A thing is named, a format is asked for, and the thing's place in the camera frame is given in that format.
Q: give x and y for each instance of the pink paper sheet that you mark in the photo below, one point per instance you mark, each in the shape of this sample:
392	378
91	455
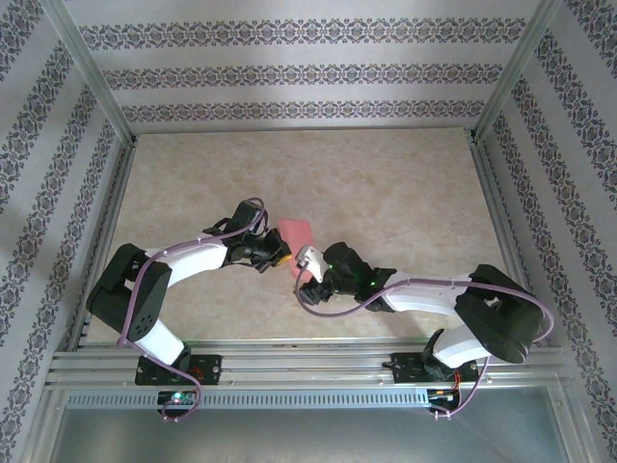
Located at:
296	231

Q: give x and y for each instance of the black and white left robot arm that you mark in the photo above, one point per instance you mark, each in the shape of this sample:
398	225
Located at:
125	299

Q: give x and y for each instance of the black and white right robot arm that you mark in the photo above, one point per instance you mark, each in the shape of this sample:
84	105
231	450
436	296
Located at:
496	313

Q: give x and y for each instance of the right controller board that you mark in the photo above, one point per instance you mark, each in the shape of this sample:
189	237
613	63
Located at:
443	396

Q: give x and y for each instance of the controller board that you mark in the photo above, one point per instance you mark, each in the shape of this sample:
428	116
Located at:
443	396
177	397

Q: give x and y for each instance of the left controller board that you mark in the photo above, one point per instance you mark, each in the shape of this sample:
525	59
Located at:
177	397

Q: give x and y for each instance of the aluminium frame rail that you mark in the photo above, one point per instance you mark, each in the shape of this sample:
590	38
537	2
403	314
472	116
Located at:
299	362

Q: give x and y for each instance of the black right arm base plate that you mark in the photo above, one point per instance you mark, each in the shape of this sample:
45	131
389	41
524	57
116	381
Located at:
407	369

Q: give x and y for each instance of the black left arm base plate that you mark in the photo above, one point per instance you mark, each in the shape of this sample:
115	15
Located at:
207	370

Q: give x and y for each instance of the aluminium side rail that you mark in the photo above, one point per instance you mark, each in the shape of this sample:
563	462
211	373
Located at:
494	193
115	193

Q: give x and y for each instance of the aluminium frame post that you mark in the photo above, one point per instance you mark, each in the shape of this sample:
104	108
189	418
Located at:
517	67
90	67

